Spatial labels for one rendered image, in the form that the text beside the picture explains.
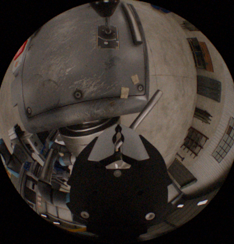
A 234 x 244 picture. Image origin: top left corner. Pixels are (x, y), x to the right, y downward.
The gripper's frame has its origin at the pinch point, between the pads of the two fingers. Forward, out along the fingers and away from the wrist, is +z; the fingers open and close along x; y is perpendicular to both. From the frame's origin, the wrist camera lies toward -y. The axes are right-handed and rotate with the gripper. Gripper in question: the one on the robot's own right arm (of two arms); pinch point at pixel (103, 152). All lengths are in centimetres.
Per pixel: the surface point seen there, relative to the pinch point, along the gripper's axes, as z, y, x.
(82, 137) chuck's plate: -4.3, -27.0, 15.6
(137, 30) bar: 13, -56, 20
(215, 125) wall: 681, 101, 107
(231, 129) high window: 671, 48, 276
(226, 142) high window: 692, 148, 285
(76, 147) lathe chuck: -8.1, -23.0, 14.9
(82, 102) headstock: -1.2, -37.4, 17.5
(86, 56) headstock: 1, -48, 17
